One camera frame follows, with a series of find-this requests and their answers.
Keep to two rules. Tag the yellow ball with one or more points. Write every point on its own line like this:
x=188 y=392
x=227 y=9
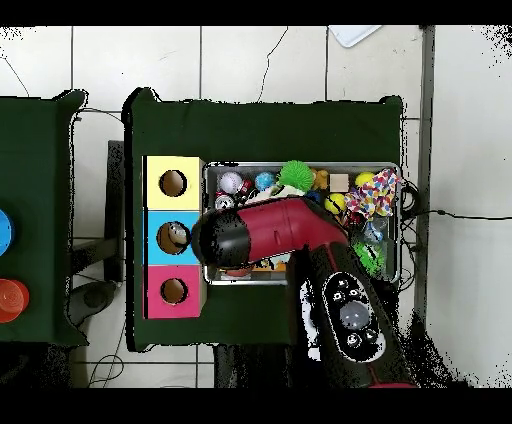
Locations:
x=364 y=178
x=335 y=203

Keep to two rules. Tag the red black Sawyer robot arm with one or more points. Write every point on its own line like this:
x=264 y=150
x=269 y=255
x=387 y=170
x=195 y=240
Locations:
x=280 y=228

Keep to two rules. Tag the cream knitted cloth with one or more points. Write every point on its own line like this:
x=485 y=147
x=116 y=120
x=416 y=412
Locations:
x=266 y=195

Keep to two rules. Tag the dark green table cloth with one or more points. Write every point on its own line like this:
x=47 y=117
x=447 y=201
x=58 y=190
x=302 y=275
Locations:
x=260 y=132

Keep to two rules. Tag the colourful dotted cloth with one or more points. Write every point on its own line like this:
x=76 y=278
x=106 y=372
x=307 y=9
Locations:
x=376 y=192

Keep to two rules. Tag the black floor stand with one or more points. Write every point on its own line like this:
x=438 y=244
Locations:
x=116 y=200

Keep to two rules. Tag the wooden box with three holes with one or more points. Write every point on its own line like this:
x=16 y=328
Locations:
x=192 y=192

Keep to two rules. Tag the green spiky rubber ball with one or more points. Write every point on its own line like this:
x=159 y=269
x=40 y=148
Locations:
x=296 y=176

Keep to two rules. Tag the white baseball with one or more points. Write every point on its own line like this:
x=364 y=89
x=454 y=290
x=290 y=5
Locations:
x=230 y=182

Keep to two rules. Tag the green spiky ball with eyes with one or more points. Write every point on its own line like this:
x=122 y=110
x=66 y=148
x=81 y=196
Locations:
x=370 y=256

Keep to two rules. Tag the blue globe ball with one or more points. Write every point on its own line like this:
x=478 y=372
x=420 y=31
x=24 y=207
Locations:
x=264 y=180

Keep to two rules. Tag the white tray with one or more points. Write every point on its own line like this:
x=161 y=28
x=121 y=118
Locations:
x=352 y=34

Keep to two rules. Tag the small green covered table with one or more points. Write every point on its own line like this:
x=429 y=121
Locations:
x=36 y=160

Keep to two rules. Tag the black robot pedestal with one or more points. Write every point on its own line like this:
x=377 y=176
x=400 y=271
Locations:
x=248 y=368

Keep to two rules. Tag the blue cup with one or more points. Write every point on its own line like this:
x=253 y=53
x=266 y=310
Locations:
x=4 y=232

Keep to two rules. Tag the clear plastic ball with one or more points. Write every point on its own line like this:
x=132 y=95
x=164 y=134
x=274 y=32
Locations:
x=178 y=232

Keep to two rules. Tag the plain wooden block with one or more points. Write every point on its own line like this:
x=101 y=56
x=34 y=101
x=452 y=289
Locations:
x=339 y=182

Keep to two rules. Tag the silver mesh bin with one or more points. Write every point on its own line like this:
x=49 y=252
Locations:
x=350 y=170

